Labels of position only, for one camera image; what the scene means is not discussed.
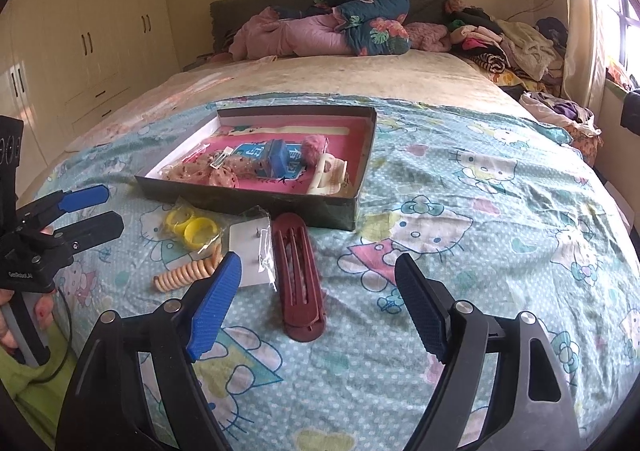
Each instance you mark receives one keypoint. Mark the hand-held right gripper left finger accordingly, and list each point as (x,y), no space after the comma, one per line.
(215,301)

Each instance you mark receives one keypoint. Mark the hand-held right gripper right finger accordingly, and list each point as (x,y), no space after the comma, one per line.
(425,311)

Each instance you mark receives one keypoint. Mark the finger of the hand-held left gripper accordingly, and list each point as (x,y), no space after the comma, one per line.
(95,226)
(85,198)

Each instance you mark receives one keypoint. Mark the clear packet with white card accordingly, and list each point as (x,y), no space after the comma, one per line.
(245,251)

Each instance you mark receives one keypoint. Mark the bag of yellow rings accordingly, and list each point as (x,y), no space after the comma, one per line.
(197,231)

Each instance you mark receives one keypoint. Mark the maroon long hair clip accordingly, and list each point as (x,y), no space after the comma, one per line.
(302,331)

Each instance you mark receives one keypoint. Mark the dark shallow cardboard box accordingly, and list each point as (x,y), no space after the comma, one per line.
(250,208)

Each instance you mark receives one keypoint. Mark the polka-dot fabric bow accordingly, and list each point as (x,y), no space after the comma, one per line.
(220,176)

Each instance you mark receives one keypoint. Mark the cream ribbon bow clip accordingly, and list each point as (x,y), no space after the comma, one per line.
(215,158)

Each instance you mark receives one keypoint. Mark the small blue box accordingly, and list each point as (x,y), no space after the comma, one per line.
(276,156)

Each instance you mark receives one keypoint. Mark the cream hair claw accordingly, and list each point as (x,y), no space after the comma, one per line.
(320,183)

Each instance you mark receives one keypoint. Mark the pink pom-pom hair clip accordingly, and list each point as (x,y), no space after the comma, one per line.
(310,148)

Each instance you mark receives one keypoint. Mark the person's left hand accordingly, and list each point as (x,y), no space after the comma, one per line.
(42,316)

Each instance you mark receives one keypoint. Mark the cartoon cat printed blanket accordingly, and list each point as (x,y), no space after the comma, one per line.
(475,241)

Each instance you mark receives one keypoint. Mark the person's green clothing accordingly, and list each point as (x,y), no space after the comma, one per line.
(30,406)

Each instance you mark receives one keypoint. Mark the cream built-in wardrobe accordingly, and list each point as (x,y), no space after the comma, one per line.
(85,31)

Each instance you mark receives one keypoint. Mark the crumpled clothes at bed edge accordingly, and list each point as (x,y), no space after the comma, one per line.
(560,116)

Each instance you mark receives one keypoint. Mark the beige bed sheet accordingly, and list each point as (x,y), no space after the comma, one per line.
(350,76)

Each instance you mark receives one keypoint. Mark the grey upholstered headboard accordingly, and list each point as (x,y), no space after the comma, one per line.
(250,1)

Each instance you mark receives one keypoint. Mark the pink quilt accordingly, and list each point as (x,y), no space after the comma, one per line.
(295,36)

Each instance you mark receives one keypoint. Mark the pink fuzzy cushion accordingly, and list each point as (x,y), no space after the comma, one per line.
(427,36)

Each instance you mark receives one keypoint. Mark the pile of mixed clothes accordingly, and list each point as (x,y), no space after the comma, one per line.
(515,46)

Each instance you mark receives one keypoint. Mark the dark floral quilt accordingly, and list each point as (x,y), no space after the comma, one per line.
(380,26)

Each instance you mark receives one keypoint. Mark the dark clothes on windowsill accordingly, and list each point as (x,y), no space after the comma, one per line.
(631,108)

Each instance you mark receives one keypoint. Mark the beige curtain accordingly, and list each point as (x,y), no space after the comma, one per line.
(580,6)

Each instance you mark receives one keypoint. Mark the window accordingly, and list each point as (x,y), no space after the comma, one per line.
(620,6)

